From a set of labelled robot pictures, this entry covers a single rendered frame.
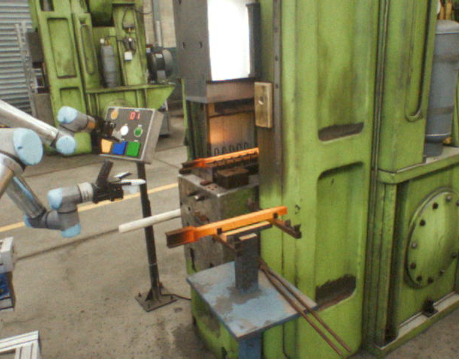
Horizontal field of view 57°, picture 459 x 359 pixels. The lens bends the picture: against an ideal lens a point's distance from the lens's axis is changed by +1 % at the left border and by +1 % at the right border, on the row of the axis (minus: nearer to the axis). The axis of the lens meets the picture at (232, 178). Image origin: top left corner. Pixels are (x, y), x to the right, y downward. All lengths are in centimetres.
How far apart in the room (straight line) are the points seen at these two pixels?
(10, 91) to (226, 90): 801
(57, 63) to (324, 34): 525
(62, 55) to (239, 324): 565
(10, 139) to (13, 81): 816
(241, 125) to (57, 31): 470
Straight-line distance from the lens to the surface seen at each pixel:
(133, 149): 222
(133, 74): 676
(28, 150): 145
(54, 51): 658
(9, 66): 959
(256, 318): 137
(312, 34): 158
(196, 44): 182
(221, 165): 187
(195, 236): 129
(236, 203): 178
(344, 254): 206
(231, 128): 218
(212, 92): 180
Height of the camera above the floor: 151
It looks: 18 degrees down
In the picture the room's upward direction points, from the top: 3 degrees counter-clockwise
